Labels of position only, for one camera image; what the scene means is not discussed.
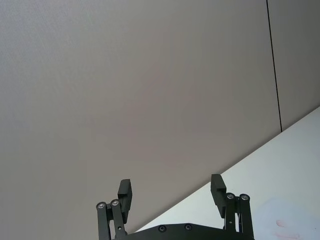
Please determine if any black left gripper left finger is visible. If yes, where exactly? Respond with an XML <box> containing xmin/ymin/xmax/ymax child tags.
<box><xmin>95</xmin><ymin>178</ymin><xmax>134</xmax><ymax>240</ymax></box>

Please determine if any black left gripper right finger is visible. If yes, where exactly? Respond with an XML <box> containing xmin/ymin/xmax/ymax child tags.
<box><xmin>210</xmin><ymin>173</ymin><xmax>255</xmax><ymax>240</ymax></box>

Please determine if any white table cloth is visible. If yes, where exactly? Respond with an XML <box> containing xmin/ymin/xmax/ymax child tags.
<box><xmin>136</xmin><ymin>106</ymin><xmax>320</xmax><ymax>240</ymax></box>

